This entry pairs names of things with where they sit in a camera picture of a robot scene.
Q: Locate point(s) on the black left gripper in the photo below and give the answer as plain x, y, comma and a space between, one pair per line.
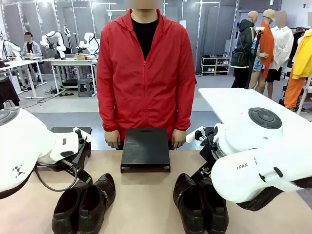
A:
69, 165

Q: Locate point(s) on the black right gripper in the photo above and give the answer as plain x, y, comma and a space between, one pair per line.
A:
207, 156

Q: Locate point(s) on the black leather buckle shoe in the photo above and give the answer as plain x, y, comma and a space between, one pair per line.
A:
215, 209
189, 204

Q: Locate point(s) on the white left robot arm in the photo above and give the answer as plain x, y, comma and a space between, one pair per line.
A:
22, 141

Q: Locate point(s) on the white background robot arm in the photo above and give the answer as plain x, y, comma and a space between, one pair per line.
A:
89, 44
54, 42
8, 50

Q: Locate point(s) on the person's left forearm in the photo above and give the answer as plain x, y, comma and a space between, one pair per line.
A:
182, 114

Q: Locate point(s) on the person's right forearm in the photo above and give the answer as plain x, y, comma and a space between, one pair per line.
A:
109, 114

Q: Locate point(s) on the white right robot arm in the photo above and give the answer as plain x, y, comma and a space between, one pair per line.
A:
246, 170

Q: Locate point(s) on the black shoe stand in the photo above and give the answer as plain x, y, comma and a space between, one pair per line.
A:
145, 148

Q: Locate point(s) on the person in red jacket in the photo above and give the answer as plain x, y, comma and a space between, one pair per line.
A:
146, 92

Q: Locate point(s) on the seated person in grey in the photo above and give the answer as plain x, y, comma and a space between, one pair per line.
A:
31, 47

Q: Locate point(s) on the person in white shirt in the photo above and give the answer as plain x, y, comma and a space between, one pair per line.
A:
282, 46

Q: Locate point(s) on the person's left hand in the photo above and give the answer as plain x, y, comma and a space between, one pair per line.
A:
179, 139

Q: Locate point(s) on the person's right hand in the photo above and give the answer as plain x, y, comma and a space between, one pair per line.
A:
112, 139

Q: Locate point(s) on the black leather dress shoe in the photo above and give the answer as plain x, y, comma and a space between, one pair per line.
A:
96, 202
66, 212

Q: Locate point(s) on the grey plastic stool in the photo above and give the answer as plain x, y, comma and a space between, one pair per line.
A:
85, 87

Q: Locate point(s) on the white shoe rack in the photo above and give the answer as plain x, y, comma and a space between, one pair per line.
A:
215, 65

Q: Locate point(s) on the black hanging garment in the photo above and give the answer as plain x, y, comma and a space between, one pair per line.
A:
7, 92

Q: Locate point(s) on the white work desk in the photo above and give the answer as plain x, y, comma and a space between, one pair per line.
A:
22, 67
73, 62

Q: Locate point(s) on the cardboard box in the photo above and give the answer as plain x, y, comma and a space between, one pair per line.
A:
84, 57

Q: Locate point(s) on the mannequin in dark jacket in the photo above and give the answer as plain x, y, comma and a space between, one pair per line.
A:
243, 48

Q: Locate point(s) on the mannequin in orange garment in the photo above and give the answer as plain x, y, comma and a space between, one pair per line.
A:
265, 48

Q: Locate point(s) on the mannequin in yellow jacket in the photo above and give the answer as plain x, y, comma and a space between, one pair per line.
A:
301, 65

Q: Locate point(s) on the black t-shirt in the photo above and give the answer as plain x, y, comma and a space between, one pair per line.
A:
145, 34

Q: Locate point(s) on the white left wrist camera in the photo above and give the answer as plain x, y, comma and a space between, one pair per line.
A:
84, 136

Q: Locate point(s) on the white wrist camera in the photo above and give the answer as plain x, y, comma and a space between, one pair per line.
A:
84, 136
196, 135

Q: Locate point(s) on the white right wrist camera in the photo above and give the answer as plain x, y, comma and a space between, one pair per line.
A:
196, 135

